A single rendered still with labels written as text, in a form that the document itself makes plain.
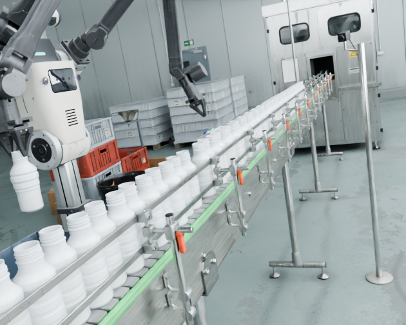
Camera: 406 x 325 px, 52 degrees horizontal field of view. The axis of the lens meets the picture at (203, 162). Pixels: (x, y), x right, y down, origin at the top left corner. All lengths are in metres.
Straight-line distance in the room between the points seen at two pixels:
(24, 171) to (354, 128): 5.14
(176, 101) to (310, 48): 3.17
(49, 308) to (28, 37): 0.74
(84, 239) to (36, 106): 0.94
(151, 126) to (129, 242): 7.70
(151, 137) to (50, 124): 7.00
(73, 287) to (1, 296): 0.13
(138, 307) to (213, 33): 11.33
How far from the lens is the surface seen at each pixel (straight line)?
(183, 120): 8.08
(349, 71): 5.83
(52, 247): 0.70
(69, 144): 1.64
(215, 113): 7.85
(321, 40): 5.84
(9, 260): 1.42
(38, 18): 1.20
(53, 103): 1.60
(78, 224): 0.73
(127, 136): 8.84
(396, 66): 11.38
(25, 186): 1.18
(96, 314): 0.77
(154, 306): 0.88
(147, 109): 8.49
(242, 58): 11.72
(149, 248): 0.86
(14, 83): 1.11
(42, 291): 0.64
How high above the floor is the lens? 1.36
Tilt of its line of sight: 12 degrees down
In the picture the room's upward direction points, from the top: 10 degrees counter-clockwise
